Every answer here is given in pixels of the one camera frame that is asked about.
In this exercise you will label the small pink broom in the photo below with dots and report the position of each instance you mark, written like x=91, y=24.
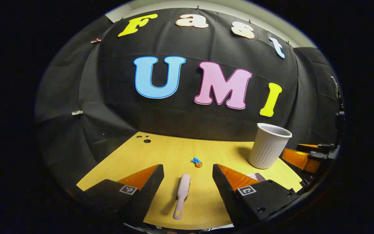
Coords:
x=183, y=185

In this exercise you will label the black backdrop cloth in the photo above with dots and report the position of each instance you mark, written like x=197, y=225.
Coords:
x=109, y=97

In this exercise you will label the blue paper scrap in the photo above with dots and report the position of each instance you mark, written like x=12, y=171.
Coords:
x=196, y=160

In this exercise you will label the wooden desktop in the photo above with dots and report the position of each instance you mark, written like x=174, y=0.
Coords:
x=174, y=152

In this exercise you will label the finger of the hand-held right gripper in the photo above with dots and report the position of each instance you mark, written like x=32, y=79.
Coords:
x=310, y=147
x=300, y=159

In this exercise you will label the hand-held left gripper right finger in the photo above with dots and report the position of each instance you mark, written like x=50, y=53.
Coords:
x=222, y=185

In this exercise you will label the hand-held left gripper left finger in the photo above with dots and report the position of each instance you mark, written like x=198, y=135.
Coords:
x=151, y=182

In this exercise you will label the silver metal clip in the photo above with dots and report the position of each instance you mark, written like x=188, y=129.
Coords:
x=77, y=112
x=335, y=85

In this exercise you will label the orange paper scrap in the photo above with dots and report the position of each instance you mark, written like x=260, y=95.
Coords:
x=199, y=164

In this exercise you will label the copper metal clip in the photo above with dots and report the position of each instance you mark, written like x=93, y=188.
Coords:
x=96, y=40

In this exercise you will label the white ribbed garbage bin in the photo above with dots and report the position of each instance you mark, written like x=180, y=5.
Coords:
x=267, y=148

